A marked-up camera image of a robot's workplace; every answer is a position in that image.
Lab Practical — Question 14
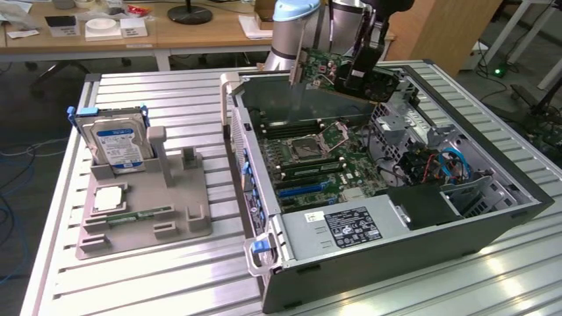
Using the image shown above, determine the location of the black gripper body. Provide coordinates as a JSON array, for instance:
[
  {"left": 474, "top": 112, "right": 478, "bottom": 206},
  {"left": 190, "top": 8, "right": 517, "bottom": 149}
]
[{"left": 362, "top": 0, "right": 417, "bottom": 21}]

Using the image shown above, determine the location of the green graphics card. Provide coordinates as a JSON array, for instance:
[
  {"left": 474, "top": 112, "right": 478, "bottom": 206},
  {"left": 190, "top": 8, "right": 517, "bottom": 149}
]
[{"left": 288, "top": 47, "right": 403, "bottom": 103}]

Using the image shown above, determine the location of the wooden cabinet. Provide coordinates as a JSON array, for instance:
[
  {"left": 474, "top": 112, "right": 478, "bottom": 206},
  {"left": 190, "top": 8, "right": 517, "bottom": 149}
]
[{"left": 386, "top": 0, "right": 505, "bottom": 77}]

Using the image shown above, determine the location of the silver disk bay cage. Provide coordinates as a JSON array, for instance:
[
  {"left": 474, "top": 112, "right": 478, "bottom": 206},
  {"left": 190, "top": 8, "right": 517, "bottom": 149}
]
[{"left": 367, "top": 78, "right": 445, "bottom": 159}]

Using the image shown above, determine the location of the open socket cover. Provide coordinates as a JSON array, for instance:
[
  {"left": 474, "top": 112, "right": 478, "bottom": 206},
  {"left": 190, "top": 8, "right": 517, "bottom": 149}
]
[{"left": 319, "top": 120, "right": 352, "bottom": 149}]

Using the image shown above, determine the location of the empty RAM slot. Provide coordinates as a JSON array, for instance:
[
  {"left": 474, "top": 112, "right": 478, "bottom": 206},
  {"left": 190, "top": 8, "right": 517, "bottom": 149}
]
[
  {"left": 263, "top": 125, "right": 322, "bottom": 136},
  {"left": 260, "top": 121, "right": 319, "bottom": 132},
  {"left": 259, "top": 117, "right": 318, "bottom": 128}
]

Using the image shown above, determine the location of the white paper stack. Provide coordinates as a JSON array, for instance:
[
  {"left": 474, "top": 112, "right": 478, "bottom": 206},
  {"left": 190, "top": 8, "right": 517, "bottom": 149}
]
[{"left": 238, "top": 14, "right": 276, "bottom": 41}]

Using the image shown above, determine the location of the small cardboard box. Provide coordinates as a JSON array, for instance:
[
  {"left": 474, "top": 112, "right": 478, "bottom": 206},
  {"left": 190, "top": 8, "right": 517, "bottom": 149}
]
[{"left": 255, "top": 0, "right": 276, "bottom": 23}]

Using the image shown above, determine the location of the CPU socket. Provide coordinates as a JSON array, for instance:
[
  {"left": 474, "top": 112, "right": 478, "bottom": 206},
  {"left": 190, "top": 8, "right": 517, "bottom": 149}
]
[{"left": 284, "top": 136, "right": 328, "bottom": 163}]

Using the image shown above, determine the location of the green motherboard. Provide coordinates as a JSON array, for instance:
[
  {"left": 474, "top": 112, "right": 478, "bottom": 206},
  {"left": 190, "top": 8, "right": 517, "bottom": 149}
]
[{"left": 248, "top": 108, "right": 391, "bottom": 215}]

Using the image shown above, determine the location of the installed RAM stick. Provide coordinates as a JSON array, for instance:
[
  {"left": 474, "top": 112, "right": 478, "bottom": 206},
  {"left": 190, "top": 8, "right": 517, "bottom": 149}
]
[{"left": 280, "top": 161, "right": 347, "bottom": 181}]

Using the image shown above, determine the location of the long expansion slot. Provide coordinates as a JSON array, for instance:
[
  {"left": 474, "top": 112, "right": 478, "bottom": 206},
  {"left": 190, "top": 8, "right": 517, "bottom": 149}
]
[
  {"left": 280, "top": 201, "right": 318, "bottom": 213},
  {"left": 276, "top": 183, "right": 334, "bottom": 199}
]

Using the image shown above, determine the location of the black round stand base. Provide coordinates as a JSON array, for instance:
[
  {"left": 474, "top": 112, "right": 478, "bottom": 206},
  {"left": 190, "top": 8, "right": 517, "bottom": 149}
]
[{"left": 167, "top": 0, "right": 215, "bottom": 26}]

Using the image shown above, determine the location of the black plastic shroud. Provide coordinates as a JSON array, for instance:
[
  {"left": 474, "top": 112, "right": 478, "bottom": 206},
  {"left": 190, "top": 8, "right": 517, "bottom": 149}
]
[{"left": 387, "top": 183, "right": 466, "bottom": 231}]

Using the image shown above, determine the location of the silver disk bay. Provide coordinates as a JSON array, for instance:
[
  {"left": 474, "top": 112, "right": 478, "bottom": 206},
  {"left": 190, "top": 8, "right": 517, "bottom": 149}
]
[{"left": 441, "top": 174, "right": 519, "bottom": 219}]

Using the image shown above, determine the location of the white labelled box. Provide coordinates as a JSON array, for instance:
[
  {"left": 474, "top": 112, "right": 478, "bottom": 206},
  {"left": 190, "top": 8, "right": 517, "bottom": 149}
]
[{"left": 119, "top": 16, "right": 148, "bottom": 39}]

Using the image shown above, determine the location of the grey power supply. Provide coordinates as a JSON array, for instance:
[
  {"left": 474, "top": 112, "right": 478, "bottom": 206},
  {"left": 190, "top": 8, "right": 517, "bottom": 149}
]
[{"left": 280, "top": 194, "right": 413, "bottom": 261}]

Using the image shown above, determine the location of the white round container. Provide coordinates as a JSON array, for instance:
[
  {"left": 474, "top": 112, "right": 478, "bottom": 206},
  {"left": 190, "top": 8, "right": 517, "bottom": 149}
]
[{"left": 83, "top": 18, "right": 124, "bottom": 42}]

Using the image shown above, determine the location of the open black PC case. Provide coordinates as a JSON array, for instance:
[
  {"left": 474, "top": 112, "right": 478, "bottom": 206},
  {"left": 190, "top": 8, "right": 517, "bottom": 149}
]
[{"left": 219, "top": 64, "right": 557, "bottom": 314}]

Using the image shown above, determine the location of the hard disk in blue caddy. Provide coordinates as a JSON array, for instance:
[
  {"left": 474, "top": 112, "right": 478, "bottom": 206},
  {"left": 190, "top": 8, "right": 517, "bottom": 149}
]
[{"left": 65, "top": 103, "right": 152, "bottom": 175}]

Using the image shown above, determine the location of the grey parts rack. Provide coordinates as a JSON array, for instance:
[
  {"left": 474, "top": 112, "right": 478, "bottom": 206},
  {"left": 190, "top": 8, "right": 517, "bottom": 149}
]
[{"left": 75, "top": 124, "right": 215, "bottom": 261}]

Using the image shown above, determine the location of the white box with dark lid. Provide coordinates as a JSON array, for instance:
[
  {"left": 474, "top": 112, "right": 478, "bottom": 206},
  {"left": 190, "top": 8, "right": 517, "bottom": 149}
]
[{"left": 44, "top": 14, "right": 83, "bottom": 38}]

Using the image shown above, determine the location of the green RAM stick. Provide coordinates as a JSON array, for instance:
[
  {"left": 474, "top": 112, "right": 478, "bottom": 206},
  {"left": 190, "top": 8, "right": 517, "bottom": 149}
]
[{"left": 104, "top": 207, "right": 171, "bottom": 226}]

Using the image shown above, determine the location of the black office chair base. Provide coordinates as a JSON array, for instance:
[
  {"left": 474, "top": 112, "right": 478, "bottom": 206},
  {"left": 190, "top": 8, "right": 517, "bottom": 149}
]
[{"left": 24, "top": 56, "right": 134, "bottom": 99}]

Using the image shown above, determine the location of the silver CPU chip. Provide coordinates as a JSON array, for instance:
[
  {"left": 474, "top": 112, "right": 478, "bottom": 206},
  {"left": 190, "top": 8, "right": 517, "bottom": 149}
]
[{"left": 93, "top": 187, "right": 124, "bottom": 212}]

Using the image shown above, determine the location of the wooden desk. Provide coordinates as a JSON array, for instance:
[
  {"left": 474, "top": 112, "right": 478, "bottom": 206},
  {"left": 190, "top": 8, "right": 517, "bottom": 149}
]
[{"left": 0, "top": 0, "right": 396, "bottom": 72}]

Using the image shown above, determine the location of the white paper slip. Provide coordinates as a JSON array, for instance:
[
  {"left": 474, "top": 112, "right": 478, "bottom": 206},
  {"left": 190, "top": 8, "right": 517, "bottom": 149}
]
[{"left": 5, "top": 30, "right": 43, "bottom": 40}]

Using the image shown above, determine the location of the clear plastic bag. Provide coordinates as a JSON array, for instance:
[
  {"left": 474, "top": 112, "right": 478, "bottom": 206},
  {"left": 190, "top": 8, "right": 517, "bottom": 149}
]
[{"left": 0, "top": 2, "right": 45, "bottom": 31}]

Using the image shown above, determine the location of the white desk frame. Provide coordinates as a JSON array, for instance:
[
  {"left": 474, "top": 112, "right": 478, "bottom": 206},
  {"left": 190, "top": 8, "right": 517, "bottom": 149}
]
[{"left": 482, "top": 0, "right": 562, "bottom": 90}]

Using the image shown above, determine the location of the red wire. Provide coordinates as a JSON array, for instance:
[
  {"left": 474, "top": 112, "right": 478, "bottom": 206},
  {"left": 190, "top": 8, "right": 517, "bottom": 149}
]
[{"left": 422, "top": 153, "right": 446, "bottom": 185}]

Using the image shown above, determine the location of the blue wire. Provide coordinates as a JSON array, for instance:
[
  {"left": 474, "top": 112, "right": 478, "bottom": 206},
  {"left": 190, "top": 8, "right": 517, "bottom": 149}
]
[{"left": 433, "top": 147, "right": 474, "bottom": 182}]

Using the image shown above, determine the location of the black wire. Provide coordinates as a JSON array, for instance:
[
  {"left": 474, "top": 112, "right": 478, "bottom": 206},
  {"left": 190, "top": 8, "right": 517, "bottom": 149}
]
[{"left": 363, "top": 126, "right": 413, "bottom": 189}]

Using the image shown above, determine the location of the blue floor cable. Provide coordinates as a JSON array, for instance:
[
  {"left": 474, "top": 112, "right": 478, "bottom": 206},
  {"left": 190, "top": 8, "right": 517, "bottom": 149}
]
[{"left": 0, "top": 157, "right": 35, "bottom": 286}]

